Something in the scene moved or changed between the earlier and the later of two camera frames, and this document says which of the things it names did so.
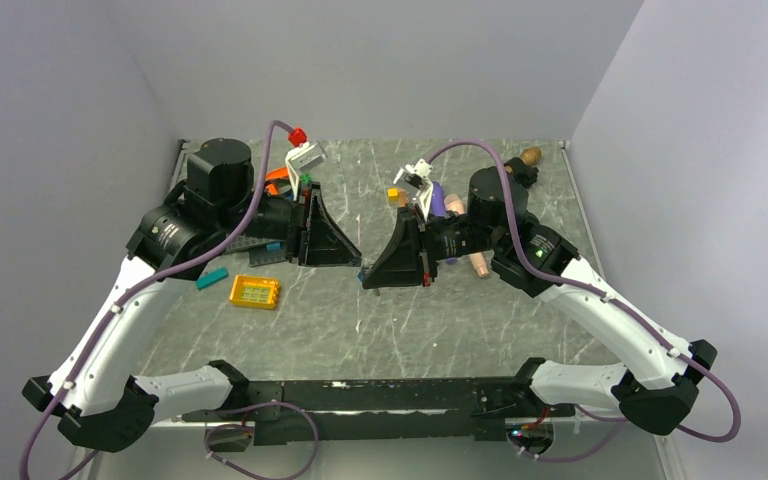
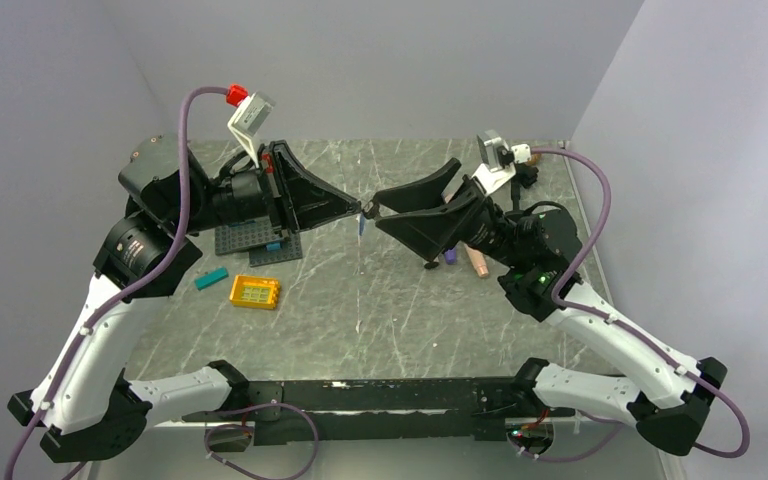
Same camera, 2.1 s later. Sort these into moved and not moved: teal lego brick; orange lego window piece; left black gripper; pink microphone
Moved: left black gripper
Not moved: orange lego window piece; pink microphone; teal lego brick
